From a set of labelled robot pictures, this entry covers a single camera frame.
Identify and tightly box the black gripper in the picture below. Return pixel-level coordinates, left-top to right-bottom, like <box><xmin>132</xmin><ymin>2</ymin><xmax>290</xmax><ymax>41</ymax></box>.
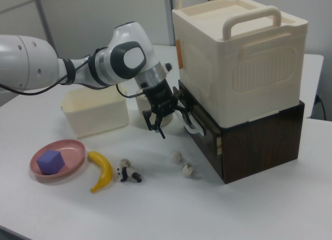
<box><xmin>141</xmin><ymin>79</ymin><xmax>198</xmax><ymax>140</ymax></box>

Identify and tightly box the dark drawer with white handle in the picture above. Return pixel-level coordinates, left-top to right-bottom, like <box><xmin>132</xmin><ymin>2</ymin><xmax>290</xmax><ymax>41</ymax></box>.
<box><xmin>172</xmin><ymin>86</ymin><xmax>224</xmax><ymax>179</ymax></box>

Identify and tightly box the cream open plastic bin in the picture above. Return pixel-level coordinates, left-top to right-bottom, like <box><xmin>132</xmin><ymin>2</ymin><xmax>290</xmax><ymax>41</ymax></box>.
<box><xmin>60</xmin><ymin>84</ymin><xmax>130</xmax><ymax>139</ymax></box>

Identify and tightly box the dark wooden drawer cabinet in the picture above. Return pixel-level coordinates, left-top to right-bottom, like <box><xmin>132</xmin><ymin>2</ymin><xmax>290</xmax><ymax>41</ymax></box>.
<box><xmin>172</xmin><ymin>79</ymin><xmax>305</xmax><ymax>185</ymax></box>

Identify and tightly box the small cream lidded trash can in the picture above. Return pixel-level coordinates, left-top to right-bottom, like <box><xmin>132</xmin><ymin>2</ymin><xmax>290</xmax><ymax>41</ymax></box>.
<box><xmin>135</xmin><ymin>88</ymin><xmax>174</xmax><ymax>127</ymax></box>

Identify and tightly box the orange tape strip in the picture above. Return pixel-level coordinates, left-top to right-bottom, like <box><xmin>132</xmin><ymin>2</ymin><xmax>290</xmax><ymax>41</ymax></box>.
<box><xmin>175</xmin><ymin>38</ymin><xmax>185</xmax><ymax>69</ymax></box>

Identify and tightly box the panda toy figure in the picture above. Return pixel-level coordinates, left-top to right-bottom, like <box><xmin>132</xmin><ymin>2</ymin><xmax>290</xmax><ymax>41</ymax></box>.
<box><xmin>115</xmin><ymin>166</ymin><xmax>143</xmax><ymax>183</ymax></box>

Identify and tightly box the yellow toy banana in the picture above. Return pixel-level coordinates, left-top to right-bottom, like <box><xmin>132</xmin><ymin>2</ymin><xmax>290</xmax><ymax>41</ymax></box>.
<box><xmin>87</xmin><ymin>150</ymin><xmax>113</xmax><ymax>193</ymax></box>

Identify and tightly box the pink plate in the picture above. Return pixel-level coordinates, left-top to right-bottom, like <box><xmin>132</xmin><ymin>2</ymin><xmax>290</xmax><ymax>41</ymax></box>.
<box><xmin>29</xmin><ymin>139</ymin><xmax>87</xmax><ymax>184</ymax></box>

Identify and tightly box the purple cube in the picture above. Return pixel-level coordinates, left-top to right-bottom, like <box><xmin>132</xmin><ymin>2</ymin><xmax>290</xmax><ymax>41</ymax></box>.
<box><xmin>36</xmin><ymin>150</ymin><xmax>65</xmax><ymax>175</ymax></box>

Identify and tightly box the cream storage box with handles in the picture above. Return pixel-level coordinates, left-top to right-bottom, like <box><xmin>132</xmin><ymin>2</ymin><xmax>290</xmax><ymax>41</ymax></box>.
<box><xmin>172</xmin><ymin>0</ymin><xmax>309</xmax><ymax>128</ymax></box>

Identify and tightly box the grey metal partition post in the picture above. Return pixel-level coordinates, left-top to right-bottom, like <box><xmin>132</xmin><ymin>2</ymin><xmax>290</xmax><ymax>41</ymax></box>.
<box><xmin>164</xmin><ymin>0</ymin><xmax>175</xmax><ymax>47</ymax></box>
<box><xmin>31</xmin><ymin>0</ymin><xmax>58</xmax><ymax>54</ymax></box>

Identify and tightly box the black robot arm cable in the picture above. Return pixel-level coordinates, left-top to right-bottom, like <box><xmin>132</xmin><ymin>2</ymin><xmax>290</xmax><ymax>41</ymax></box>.
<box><xmin>0</xmin><ymin>52</ymin><xmax>147</xmax><ymax>98</ymax></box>

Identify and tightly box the black cable with blue plug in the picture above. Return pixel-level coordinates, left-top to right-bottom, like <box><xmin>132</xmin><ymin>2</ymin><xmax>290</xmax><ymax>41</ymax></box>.
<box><xmin>314</xmin><ymin>94</ymin><xmax>327</xmax><ymax>120</ymax></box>

